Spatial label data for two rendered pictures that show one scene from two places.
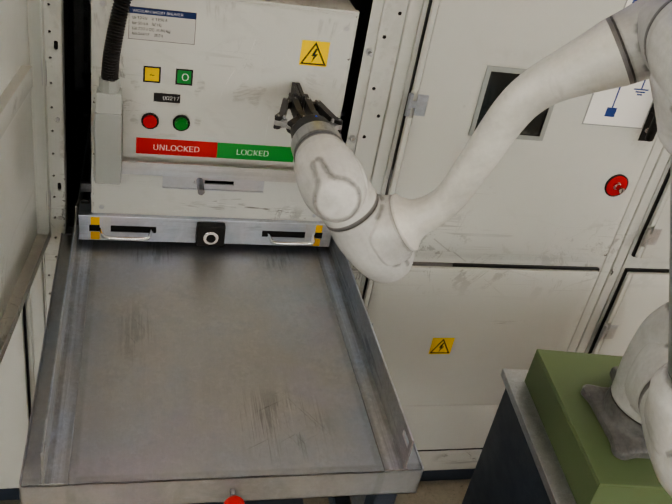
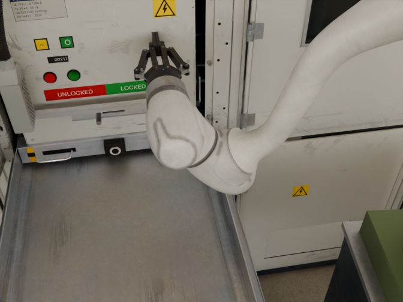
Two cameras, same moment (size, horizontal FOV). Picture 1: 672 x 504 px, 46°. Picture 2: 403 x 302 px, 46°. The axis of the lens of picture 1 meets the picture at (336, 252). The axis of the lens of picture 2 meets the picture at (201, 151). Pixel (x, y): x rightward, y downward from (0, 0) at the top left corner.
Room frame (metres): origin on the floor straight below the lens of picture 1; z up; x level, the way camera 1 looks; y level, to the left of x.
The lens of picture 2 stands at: (0.42, -0.11, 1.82)
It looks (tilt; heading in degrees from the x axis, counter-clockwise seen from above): 42 degrees down; 8
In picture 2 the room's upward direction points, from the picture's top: straight up
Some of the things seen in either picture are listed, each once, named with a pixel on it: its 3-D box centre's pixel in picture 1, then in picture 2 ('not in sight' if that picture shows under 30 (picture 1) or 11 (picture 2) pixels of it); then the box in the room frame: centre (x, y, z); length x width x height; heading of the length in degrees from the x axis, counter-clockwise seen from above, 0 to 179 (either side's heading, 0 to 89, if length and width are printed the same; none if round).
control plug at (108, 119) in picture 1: (109, 133); (17, 96); (1.30, 0.46, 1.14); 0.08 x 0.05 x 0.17; 18
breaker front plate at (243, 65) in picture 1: (219, 122); (102, 70); (1.43, 0.28, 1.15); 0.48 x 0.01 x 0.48; 108
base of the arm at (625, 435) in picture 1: (641, 406); not in sight; (1.16, -0.62, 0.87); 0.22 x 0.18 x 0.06; 13
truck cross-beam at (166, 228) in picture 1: (209, 225); (114, 139); (1.45, 0.28, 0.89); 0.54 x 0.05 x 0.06; 108
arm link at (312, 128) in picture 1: (318, 149); (167, 98); (1.22, 0.06, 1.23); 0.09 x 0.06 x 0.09; 107
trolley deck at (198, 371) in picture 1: (217, 347); (123, 239); (1.15, 0.19, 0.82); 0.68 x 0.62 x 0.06; 17
